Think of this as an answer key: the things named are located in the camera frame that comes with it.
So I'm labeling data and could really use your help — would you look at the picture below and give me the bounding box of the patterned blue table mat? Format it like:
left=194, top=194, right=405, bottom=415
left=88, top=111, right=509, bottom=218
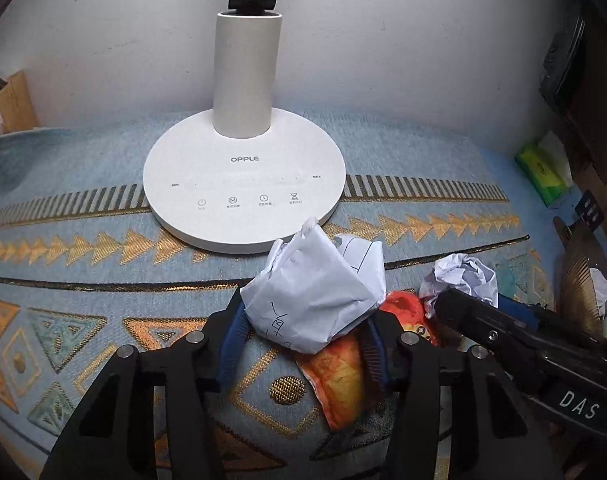
left=0, top=113, right=559, bottom=479

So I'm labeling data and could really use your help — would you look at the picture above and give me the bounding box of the brown ribbed glass bowl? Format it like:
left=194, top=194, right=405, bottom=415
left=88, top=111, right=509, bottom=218
left=553, top=216, right=607, bottom=341

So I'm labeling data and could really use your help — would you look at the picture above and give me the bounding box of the black phone stand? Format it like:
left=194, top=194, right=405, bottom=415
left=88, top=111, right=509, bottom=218
left=575, top=190, right=605, bottom=232

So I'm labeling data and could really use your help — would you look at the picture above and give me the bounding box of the paper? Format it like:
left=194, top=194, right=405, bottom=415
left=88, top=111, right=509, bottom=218
left=418, top=254, right=499, bottom=318
left=589, top=268, right=607, bottom=339
left=241, top=218, right=387, bottom=354

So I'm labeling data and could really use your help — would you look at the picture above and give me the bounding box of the green tissue pack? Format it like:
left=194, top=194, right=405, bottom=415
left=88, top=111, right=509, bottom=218
left=515, top=130, right=573, bottom=208

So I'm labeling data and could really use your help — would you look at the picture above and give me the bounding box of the black wall monitor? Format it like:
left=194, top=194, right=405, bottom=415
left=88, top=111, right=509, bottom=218
left=540, top=0, right=607, bottom=183

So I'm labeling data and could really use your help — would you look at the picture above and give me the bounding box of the orange snack bag plush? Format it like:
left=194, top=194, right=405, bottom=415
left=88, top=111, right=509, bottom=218
left=295, top=289, right=441, bottom=431

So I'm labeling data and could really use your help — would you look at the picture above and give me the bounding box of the cardboard pen box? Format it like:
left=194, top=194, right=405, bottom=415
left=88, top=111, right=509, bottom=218
left=0, top=70, right=40, bottom=136

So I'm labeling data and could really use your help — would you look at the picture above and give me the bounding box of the white desk lamp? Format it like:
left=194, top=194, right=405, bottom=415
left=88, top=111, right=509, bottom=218
left=143, top=0, right=346, bottom=255

